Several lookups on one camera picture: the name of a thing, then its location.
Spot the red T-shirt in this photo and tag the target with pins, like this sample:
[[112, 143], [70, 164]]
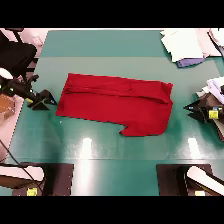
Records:
[[116, 103]]

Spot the white garment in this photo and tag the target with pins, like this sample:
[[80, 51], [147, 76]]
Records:
[[181, 43]]

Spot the purple garment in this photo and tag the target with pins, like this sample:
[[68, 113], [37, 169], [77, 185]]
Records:
[[190, 62]]

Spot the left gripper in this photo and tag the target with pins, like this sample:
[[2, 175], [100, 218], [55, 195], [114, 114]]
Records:
[[20, 88]]

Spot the black chair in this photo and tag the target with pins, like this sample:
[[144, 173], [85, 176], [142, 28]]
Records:
[[16, 53]]

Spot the heap of clothes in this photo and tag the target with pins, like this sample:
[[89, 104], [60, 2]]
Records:
[[215, 93]]

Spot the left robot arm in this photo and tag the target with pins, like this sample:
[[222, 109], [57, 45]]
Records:
[[20, 173]]

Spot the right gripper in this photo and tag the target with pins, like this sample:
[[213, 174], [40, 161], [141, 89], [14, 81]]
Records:
[[212, 112]]

